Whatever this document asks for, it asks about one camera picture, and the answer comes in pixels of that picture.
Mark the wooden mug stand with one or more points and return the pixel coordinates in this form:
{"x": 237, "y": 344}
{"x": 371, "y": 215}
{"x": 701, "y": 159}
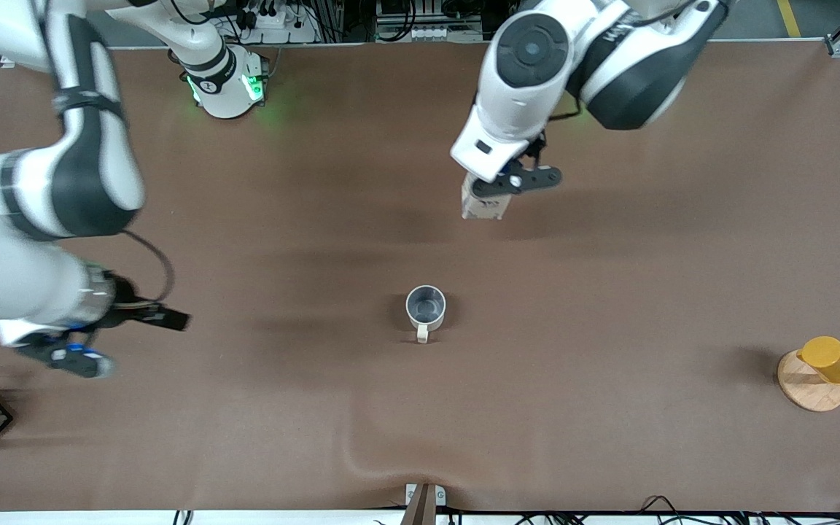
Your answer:
{"x": 810, "y": 394}

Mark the small white socket strip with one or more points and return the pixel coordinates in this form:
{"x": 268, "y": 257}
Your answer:
{"x": 429, "y": 33}

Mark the yellow plastic cup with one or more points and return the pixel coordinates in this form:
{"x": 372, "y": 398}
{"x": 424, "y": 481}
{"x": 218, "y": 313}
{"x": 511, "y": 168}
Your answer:
{"x": 832, "y": 359}

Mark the blue and white milk carton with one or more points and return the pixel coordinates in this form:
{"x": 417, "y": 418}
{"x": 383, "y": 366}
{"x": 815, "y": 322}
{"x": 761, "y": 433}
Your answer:
{"x": 482, "y": 208}

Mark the white power strip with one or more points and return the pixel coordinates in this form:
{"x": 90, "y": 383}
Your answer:
{"x": 281, "y": 25}

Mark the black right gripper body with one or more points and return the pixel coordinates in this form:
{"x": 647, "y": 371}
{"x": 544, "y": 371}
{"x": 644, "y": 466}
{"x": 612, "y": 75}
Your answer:
{"x": 128, "y": 310}

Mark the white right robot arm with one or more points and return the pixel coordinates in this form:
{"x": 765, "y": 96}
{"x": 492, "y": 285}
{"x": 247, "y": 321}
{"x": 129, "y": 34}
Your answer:
{"x": 84, "y": 168}

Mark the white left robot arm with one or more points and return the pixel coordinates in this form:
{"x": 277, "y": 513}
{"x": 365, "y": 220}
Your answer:
{"x": 529, "y": 51}

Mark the beige mug with grey inside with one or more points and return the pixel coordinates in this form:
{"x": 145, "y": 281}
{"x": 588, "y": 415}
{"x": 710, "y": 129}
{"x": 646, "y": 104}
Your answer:
{"x": 426, "y": 306}

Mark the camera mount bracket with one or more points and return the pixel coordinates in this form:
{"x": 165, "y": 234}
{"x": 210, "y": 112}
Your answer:
{"x": 424, "y": 503}

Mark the brown table cover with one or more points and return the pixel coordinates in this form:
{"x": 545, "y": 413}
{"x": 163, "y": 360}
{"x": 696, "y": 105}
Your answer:
{"x": 318, "y": 219}

